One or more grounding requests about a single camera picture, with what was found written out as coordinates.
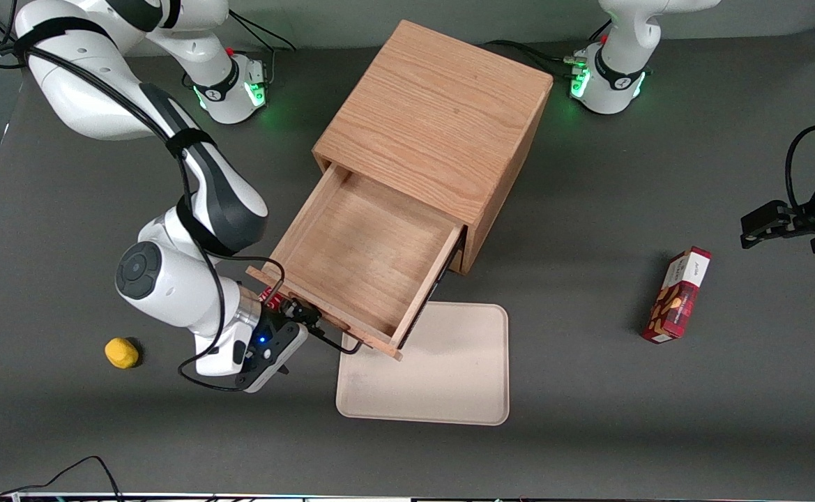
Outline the black left arm base cable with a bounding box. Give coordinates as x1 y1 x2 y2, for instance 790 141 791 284
484 21 610 65

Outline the red almond snack box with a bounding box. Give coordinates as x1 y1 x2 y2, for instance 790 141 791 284
641 246 713 344

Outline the wooden oak drawer cabinet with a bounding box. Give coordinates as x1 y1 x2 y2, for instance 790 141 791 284
312 19 554 275

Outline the beige rectangular tray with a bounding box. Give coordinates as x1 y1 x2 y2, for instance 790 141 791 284
336 301 510 426

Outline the black arm base cable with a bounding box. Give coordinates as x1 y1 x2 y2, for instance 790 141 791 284
224 10 298 84
484 21 610 65

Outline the black right arm base cable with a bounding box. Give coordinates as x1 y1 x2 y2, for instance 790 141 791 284
224 10 298 84

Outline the thin black table edge cable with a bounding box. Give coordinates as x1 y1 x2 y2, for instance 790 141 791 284
0 455 124 502

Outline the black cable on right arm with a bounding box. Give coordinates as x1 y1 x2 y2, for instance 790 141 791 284
0 21 286 393

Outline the long black wire drawer handle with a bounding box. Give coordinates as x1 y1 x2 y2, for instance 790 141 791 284
310 324 364 355

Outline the wooden drawer with shallow front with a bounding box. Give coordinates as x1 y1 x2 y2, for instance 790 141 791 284
245 164 465 361

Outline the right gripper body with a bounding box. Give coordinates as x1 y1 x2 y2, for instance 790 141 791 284
236 310 308 393

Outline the yellow lemon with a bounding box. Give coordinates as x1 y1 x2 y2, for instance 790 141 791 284
105 337 140 370

